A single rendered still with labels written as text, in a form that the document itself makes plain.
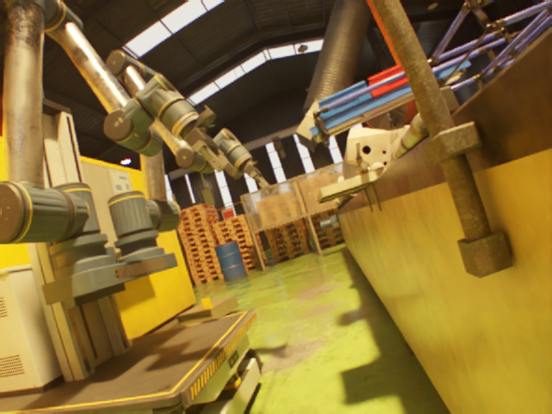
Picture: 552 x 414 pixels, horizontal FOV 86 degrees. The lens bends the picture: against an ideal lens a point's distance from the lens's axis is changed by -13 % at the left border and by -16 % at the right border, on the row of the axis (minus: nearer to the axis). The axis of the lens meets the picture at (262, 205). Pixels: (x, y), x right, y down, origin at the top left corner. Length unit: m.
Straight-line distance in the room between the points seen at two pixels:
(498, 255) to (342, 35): 9.20
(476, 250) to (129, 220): 1.59
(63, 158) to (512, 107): 1.95
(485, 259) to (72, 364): 1.59
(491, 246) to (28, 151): 1.25
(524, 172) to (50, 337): 1.74
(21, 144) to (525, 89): 1.27
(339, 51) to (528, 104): 9.01
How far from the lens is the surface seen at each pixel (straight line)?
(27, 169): 1.27
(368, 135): 1.28
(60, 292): 1.41
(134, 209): 1.77
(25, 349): 1.71
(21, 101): 1.35
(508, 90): 0.31
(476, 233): 0.37
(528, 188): 0.32
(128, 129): 1.13
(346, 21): 9.69
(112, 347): 1.92
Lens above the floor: 0.70
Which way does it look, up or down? 5 degrees up
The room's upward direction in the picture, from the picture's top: 18 degrees counter-clockwise
